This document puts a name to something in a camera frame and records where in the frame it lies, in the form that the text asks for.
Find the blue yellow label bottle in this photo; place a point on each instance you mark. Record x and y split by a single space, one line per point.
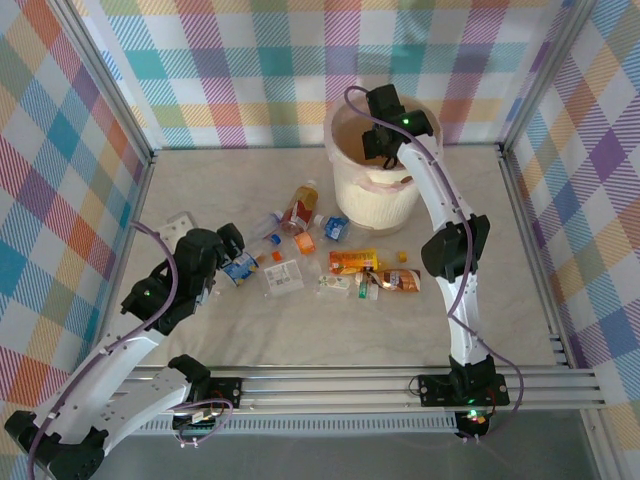
241 267

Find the clear bottle with white cap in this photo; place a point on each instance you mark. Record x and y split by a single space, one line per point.
264 226

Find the small orange bottle cap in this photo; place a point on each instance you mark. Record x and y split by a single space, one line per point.
276 256

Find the tea bottle with red label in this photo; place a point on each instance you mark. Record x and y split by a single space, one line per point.
300 206

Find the small blue label bottle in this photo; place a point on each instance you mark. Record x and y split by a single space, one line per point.
336 228

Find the clear bottle white green label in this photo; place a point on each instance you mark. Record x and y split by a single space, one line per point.
334 284

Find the orange snack packet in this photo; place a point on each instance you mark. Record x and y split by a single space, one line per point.
355 260

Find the small clear bottle green label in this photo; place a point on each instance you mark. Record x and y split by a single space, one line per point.
367 291

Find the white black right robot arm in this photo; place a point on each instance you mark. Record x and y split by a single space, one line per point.
462 320

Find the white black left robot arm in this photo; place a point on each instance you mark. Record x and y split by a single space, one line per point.
115 360

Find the white bin with pink liner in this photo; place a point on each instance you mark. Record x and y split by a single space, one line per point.
370 205

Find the small control board with lights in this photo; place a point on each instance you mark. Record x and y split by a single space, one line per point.
475 419

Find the aluminium side rail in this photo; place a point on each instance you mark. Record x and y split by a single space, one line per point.
144 187
530 240

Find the aluminium frame post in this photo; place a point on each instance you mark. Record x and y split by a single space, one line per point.
110 80
545 75

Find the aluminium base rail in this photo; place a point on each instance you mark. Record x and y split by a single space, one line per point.
325 392

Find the aluminium frame leg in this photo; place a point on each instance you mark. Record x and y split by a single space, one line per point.
600 465

